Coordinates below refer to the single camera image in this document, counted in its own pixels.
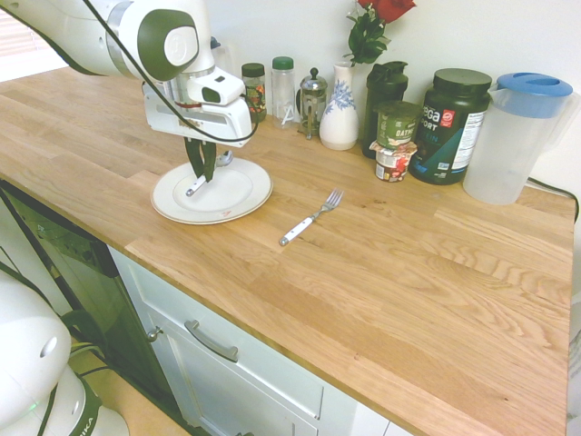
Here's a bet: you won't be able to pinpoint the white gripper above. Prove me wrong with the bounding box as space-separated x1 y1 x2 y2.
143 83 253 183

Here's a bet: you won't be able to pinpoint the white handled metal spoon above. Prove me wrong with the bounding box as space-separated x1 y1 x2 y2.
184 151 235 197

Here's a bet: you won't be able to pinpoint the white plate gold rim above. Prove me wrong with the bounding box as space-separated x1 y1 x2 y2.
150 157 274 225

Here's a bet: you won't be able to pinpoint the dark spice jar green lid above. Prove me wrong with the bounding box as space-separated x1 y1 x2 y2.
241 62 267 124

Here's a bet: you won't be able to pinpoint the clear container blue cap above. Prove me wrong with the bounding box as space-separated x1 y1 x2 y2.
210 36 240 78

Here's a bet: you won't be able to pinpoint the clear bottle green lid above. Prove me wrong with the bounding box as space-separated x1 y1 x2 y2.
271 55 298 130

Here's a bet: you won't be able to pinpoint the glass french press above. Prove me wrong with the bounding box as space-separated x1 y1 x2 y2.
296 67 329 141

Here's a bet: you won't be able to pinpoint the white vase blue pattern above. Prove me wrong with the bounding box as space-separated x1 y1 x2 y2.
319 62 359 152

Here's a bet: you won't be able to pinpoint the black dishwasher front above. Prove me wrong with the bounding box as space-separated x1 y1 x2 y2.
0 179 185 421

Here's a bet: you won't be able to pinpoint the red white yogurt cup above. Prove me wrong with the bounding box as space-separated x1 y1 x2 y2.
368 140 419 183

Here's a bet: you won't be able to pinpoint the black shaker bottle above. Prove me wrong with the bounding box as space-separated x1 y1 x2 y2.
361 61 409 159

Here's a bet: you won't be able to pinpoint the green oatmeal cup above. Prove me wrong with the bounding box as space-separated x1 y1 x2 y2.
372 100 423 151

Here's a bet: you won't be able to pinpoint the red rose green leaves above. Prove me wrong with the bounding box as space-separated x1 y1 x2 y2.
345 0 418 69

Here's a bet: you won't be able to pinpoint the white window blind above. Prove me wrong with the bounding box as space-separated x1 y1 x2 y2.
0 8 52 58

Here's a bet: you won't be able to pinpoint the white cabinet drawer front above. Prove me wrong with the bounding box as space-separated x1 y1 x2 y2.
108 247 391 436

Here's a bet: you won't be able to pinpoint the black protein powder tub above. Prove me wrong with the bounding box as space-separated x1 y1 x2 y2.
407 68 494 186

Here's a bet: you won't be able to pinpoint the clear pitcher blue lid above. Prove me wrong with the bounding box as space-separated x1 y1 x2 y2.
462 72 577 206

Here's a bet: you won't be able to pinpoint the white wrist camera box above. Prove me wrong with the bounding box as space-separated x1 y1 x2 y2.
186 66 247 106

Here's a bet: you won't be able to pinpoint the white handled metal fork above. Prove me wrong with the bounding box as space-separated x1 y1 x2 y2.
278 188 346 248

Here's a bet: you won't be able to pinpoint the silver drawer handle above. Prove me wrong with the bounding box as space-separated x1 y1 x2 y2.
183 319 240 363

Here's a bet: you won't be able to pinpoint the black power cable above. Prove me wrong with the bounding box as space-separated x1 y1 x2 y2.
526 176 581 214

